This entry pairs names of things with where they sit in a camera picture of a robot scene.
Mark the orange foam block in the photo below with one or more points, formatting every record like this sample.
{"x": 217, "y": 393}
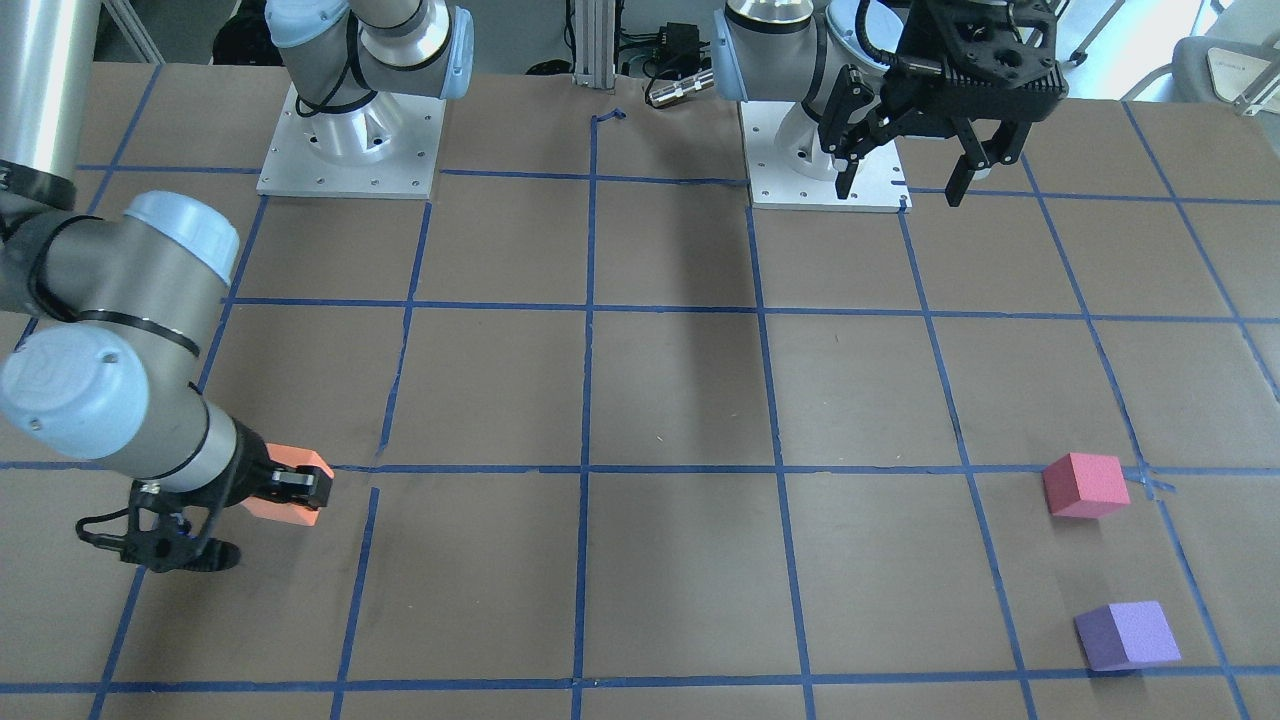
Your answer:
{"x": 286, "y": 456}

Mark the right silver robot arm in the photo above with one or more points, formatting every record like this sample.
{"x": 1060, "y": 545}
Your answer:
{"x": 132, "y": 301}

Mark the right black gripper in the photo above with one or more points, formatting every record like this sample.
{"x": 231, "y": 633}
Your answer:
{"x": 255, "y": 473}

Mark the purple foam block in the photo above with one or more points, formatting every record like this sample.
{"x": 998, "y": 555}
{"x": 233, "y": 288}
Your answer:
{"x": 1126, "y": 636}

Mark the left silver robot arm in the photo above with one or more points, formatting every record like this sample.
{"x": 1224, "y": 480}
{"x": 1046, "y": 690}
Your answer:
{"x": 825, "y": 93}

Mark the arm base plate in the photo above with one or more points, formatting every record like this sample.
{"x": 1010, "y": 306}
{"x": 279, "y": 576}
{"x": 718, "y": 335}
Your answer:
{"x": 386, "y": 150}
{"x": 788, "y": 170}

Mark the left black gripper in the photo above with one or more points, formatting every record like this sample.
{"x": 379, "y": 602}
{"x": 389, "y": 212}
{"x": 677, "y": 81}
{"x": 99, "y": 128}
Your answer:
{"x": 908, "y": 103}

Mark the red foam block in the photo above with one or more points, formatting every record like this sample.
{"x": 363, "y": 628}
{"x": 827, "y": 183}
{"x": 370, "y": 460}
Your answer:
{"x": 1085, "y": 486}

